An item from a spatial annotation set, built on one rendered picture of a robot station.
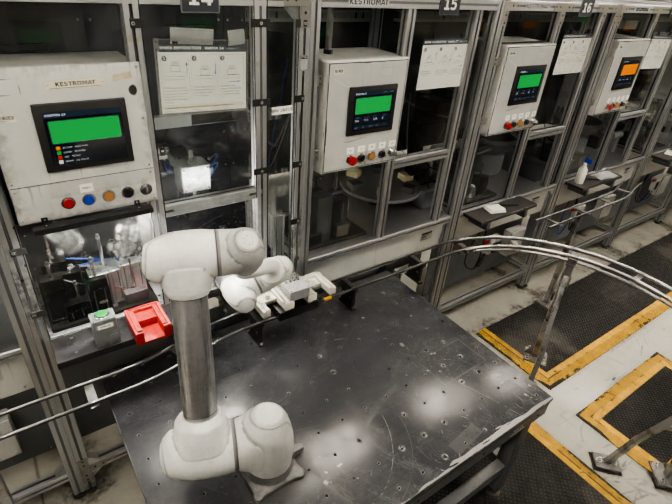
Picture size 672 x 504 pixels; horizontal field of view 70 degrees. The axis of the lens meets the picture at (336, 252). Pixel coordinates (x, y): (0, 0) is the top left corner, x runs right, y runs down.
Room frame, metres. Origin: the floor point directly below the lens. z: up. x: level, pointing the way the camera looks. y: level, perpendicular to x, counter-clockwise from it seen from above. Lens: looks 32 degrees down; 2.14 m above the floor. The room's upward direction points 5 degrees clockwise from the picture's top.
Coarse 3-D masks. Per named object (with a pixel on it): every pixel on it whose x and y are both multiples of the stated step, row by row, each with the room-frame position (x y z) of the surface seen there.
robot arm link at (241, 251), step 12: (240, 228) 1.10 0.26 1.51; (216, 240) 1.08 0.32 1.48; (228, 240) 1.07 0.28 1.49; (240, 240) 1.07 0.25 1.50; (252, 240) 1.08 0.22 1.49; (228, 252) 1.06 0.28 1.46; (240, 252) 1.05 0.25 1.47; (252, 252) 1.06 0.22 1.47; (264, 252) 1.12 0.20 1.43; (228, 264) 1.05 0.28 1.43; (240, 264) 1.06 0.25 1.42; (252, 264) 1.08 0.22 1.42
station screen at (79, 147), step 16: (64, 112) 1.34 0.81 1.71; (80, 112) 1.36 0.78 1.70; (96, 112) 1.39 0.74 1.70; (112, 112) 1.41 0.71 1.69; (48, 128) 1.31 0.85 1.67; (64, 144) 1.32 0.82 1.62; (80, 144) 1.35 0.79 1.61; (96, 144) 1.38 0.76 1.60; (112, 144) 1.40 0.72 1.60; (64, 160) 1.32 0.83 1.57; (80, 160) 1.34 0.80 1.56; (96, 160) 1.37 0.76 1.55
